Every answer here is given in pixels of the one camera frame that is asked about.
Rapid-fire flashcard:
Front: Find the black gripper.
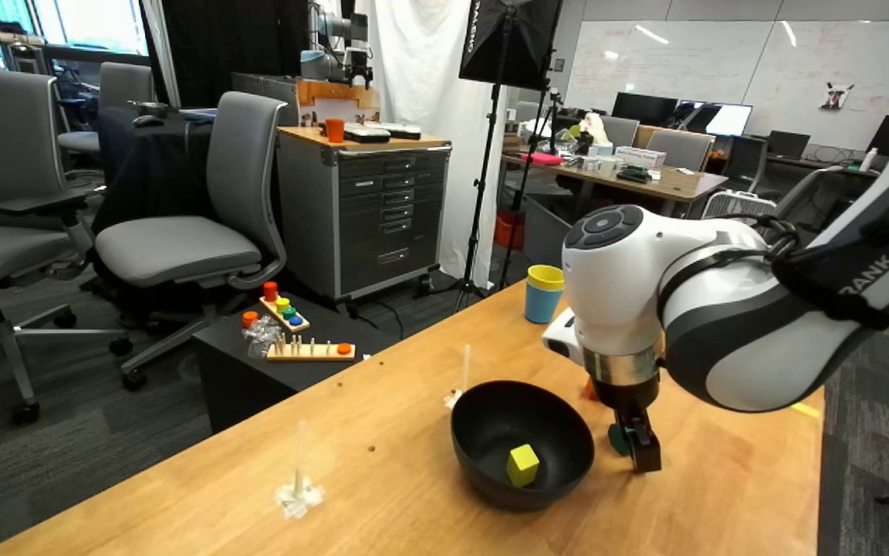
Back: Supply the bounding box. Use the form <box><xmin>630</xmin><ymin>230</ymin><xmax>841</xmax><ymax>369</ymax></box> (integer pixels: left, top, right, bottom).
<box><xmin>596</xmin><ymin>378</ymin><xmax>668</xmax><ymax>476</ymax></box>

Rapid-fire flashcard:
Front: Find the yellow block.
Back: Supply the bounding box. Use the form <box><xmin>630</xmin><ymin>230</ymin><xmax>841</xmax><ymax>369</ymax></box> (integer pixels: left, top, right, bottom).
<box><xmin>503</xmin><ymin>443</ymin><xmax>544</xmax><ymax>491</ymax></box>

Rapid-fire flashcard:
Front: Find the black bowl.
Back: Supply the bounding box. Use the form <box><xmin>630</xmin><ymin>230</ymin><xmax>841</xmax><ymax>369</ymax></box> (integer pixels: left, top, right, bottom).
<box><xmin>450</xmin><ymin>381</ymin><xmax>596</xmax><ymax>516</ymax></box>

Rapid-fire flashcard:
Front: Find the blue plastic cup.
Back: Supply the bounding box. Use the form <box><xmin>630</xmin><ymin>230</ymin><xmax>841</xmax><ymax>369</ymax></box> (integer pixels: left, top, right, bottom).
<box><xmin>522</xmin><ymin>282</ymin><xmax>567</xmax><ymax>328</ymax></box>

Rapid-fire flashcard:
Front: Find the yellow plastic cup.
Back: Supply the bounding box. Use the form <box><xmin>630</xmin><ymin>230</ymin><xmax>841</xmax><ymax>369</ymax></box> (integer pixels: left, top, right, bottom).
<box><xmin>525</xmin><ymin>264</ymin><xmax>567</xmax><ymax>294</ymax></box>

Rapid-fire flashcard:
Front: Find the red bin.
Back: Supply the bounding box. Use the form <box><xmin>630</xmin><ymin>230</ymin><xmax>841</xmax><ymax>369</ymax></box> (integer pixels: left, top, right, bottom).
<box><xmin>491</xmin><ymin>210</ymin><xmax>528</xmax><ymax>257</ymax></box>

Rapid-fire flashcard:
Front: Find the wooden desk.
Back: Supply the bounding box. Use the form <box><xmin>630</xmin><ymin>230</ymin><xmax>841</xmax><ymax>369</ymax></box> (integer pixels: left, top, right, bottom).
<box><xmin>556</xmin><ymin>158</ymin><xmax>733</xmax><ymax>225</ymax></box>

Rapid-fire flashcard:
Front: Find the grey office chair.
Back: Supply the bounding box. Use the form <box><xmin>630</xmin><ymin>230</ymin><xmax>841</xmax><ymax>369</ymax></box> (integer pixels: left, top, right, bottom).
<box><xmin>647</xmin><ymin>127</ymin><xmax>716</xmax><ymax>172</ymax></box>
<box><xmin>599</xmin><ymin>114</ymin><xmax>641</xmax><ymax>149</ymax></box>
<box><xmin>0</xmin><ymin>65</ymin><xmax>134</xmax><ymax>426</ymax></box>
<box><xmin>94</xmin><ymin>89</ymin><xmax>289</xmax><ymax>393</ymax></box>
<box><xmin>57</xmin><ymin>59</ymin><xmax>160</xmax><ymax>158</ymax></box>

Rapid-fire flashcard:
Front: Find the white lit screen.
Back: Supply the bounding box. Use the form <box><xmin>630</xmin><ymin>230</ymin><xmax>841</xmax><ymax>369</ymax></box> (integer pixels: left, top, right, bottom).
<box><xmin>704</xmin><ymin>101</ymin><xmax>755</xmax><ymax>139</ymax></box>

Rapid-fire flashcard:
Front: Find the black computer monitor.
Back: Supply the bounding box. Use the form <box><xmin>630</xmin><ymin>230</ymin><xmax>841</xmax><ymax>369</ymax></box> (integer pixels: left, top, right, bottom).
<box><xmin>612</xmin><ymin>89</ymin><xmax>680</xmax><ymax>130</ymax></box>

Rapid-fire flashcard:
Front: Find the wooden block toy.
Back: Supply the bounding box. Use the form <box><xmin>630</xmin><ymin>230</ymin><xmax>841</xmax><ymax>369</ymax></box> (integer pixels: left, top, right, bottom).
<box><xmin>262</xmin><ymin>338</ymin><xmax>361</xmax><ymax>365</ymax></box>

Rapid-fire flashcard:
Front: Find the clear plastic stand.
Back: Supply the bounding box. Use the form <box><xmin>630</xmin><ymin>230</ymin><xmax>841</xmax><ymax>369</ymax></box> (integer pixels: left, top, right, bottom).
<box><xmin>273</xmin><ymin>415</ymin><xmax>327</xmax><ymax>523</ymax></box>

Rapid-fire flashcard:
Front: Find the grey drawer cabinet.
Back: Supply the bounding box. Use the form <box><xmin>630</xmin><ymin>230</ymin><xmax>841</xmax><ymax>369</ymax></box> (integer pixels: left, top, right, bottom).
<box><xmin>275</xmin><ymin>127</ymin><xmax>458</xmax><ymax>307</ymax></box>

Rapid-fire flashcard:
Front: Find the colourful peg toy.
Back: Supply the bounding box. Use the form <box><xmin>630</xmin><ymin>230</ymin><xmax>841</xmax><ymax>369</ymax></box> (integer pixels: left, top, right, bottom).
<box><xmin>256</xmin><ymin>279</ymin><xmax>312</xmax><ymax>335</ymax></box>

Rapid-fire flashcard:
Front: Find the clear plastic bag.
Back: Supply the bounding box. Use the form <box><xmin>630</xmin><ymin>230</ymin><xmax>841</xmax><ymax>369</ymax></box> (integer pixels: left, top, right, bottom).
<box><xmin>241</xmin><ymin>312</ymin><xmax>286</xmax><ymax>358</ymax></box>

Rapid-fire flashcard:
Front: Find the white black device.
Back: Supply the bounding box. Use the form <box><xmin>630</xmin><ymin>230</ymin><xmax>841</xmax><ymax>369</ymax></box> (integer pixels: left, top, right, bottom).
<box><xmin>345</xmin><ymin>122</ymin><xmax>426</xmax><ymax>143</ymax></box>

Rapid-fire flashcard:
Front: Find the black low table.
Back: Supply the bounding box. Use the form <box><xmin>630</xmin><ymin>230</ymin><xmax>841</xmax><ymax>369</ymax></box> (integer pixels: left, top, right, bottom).
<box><xmin>195</xmin><ymin>307</ymin><xmax>409</xmax><ymax>433</ymax></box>

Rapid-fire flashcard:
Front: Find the black softbox light on stand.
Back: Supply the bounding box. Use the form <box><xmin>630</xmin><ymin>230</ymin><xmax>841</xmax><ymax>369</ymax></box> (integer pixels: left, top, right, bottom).
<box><xmin>458</xmin><ymin>0</ymin><xmax>567</xmax><ymax>304</ymax></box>

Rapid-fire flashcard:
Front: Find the white curtain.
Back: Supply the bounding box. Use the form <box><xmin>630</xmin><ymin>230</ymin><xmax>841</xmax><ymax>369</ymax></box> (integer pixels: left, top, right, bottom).
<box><xmin>365</xmin><ymin>0</ymin><xmax>570</xmax><ymax>292</ymax></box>

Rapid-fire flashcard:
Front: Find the orange cardboard box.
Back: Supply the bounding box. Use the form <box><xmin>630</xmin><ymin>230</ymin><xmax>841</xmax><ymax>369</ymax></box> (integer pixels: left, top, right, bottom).
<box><xmin>292</xmin><ymin>78</ymin><xmax>382</xmax><ymax>130</ymax></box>

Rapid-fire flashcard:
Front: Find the black draped table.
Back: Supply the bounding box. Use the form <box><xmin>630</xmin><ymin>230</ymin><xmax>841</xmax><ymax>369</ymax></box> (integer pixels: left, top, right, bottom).
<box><xmin>94</xmin><ymin>101</ymin><xmax>223</xmax><ymax>242</ymax></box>

